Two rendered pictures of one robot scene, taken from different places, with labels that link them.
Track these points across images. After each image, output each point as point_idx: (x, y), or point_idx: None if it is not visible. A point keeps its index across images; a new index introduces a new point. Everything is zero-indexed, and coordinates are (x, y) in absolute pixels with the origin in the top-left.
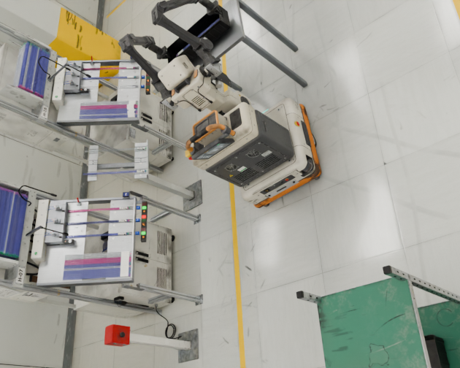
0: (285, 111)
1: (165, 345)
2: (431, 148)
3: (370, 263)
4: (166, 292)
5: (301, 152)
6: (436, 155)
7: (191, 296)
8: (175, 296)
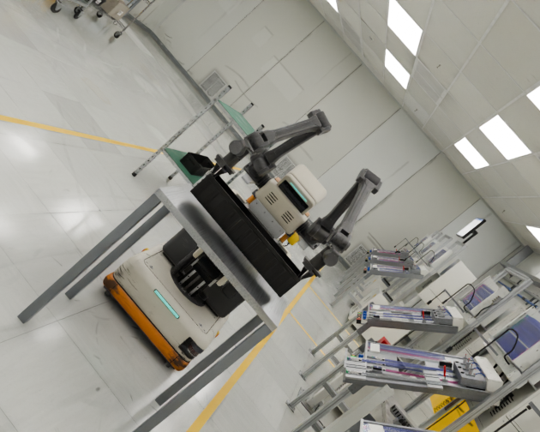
0: (147, 258)
1: (333, 379)
2: (72, 172)
3: (158, 232)
4: (328, 372)
5: (162, 243)
6: (75, 171)
7: (299, 395)
8: (319, 379)
